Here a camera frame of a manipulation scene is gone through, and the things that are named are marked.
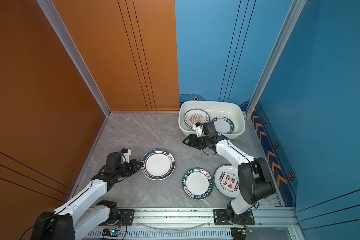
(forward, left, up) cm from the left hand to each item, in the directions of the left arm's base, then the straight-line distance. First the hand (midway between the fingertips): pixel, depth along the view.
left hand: (143, 162), depth 86 cm
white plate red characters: (-8, -48, -6) cm, 49 cm away
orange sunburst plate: (+42, -32, -4) cm, 53 cm away
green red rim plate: (+1, -8, -5) cm, 9 cm away
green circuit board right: (-32, -50, -6) cm, 60 cm away
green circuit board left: (-33, +11, -8) cm, 35 cm away
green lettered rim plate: (-10, -31, -6) cm, 33 cm away
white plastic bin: (+40, -57, -4) cm, 70 cm away
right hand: (+9, -24, +7) cm, 26 cm away
